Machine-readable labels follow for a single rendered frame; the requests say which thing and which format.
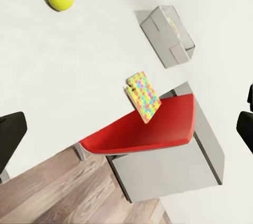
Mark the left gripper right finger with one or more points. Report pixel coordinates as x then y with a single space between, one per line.
245 128

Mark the board game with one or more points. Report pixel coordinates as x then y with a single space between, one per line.
175 29

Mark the desk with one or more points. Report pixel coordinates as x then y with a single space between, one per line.
67 71

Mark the toy box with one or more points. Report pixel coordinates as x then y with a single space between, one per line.
171 50

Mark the swivel chair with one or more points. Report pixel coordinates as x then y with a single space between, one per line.
171 126

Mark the jigsaw puzzle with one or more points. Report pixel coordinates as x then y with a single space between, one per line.
143 96

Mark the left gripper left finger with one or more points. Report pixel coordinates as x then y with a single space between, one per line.
13 127

